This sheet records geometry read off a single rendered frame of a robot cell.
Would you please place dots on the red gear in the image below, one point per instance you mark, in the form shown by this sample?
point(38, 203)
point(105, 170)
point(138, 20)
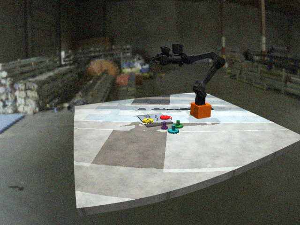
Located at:
point(165, 118)

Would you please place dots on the purple gear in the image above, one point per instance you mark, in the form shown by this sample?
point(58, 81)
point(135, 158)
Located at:
point(164, 127)

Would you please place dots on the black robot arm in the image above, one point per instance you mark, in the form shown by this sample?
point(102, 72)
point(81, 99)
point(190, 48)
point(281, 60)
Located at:
point(199, 86)

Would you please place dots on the green gear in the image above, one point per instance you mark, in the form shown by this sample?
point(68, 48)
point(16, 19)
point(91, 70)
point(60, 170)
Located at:
point(178, 125)

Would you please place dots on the teal gear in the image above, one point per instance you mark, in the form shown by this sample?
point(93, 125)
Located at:
point(173, 130)

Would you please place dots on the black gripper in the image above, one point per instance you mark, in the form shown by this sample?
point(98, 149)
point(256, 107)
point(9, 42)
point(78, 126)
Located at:
point(161, 59)

